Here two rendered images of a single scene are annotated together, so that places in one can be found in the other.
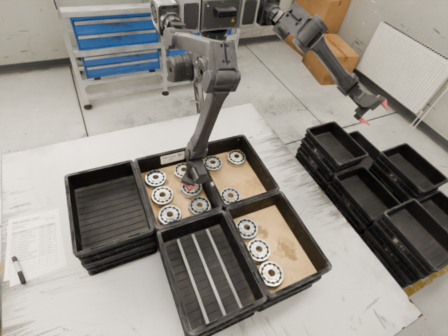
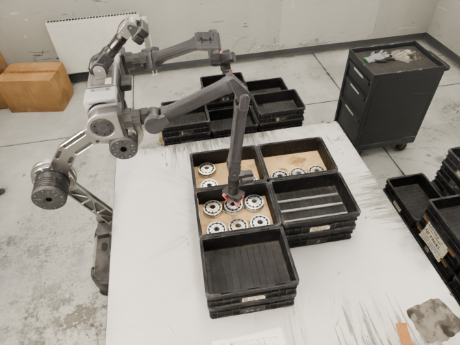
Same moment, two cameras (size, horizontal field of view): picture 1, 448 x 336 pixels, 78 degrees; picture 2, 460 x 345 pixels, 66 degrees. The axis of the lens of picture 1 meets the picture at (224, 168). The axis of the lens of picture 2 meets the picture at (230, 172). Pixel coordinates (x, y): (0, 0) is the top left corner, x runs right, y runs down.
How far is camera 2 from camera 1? 1.32 m
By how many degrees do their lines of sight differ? 43
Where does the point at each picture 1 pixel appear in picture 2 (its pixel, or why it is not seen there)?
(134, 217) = (254, 252)
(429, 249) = (285, 107)
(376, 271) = (309, 130)
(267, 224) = (275, 166)
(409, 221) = (263, 107)
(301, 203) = not seen: hidden behind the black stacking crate
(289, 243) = (293, 159)
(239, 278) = (315, 191)
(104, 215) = (247, 276)
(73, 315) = (326, 317)
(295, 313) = not seen: hidden behind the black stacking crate
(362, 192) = (226, 124)
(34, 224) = not seen: outside the picture
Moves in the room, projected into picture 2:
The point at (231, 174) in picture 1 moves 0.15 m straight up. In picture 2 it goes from (222, 178) to (220, 159)
